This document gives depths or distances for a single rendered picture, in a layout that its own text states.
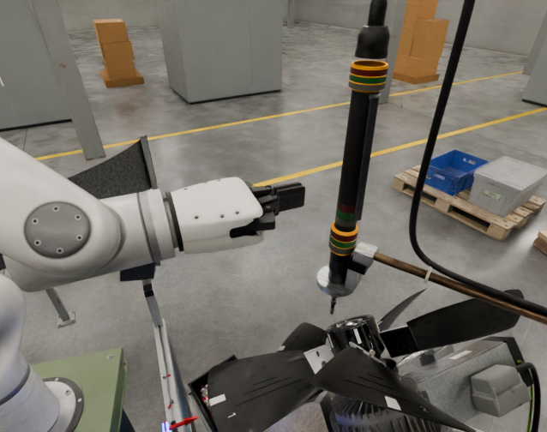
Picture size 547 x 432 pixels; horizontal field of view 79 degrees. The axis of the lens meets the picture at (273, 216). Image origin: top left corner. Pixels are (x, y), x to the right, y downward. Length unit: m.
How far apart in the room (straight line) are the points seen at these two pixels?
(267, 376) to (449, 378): 0.43
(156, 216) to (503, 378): 0.84
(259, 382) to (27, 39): 6.02
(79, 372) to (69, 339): 1.51
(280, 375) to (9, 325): 0.56
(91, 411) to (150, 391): 1.18
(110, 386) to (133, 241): 0.75
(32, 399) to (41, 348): 1.71
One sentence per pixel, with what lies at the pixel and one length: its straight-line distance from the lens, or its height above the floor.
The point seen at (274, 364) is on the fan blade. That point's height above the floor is 1.19.
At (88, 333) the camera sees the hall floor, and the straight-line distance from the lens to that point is 2.63.
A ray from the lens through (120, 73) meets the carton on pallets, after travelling 8.59.
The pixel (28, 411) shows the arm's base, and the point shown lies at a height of 1.12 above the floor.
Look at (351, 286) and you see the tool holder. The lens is 0.59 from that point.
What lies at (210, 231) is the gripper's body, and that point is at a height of 1.66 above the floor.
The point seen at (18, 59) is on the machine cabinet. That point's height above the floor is 0.98.
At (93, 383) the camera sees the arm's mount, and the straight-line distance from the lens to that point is 1.11.
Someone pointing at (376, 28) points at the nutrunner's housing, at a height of 1.85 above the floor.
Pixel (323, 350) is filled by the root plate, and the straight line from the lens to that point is 0.85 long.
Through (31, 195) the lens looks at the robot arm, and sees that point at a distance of 0.33.
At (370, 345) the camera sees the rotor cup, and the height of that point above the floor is 1.24.
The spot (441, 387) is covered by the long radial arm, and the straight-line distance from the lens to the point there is 0.95.
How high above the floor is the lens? 1.89
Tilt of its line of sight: 35 degrees down
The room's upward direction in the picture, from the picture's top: straight up
